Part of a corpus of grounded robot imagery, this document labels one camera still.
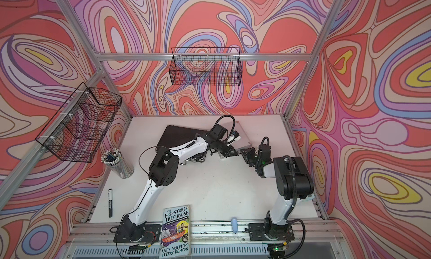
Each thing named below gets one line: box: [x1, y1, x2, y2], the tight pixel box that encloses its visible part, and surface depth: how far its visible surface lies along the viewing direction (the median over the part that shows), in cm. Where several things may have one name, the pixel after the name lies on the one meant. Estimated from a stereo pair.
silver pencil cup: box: [101, 148, 135, 179], surface depth 83 cm
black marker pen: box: [108, 188, 113, 218], surface depth 84 cm
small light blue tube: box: [231, 216, 238, 234], surface depth 75 cm
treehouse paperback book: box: [159, 204, 191, 259], surface depth 73 cm
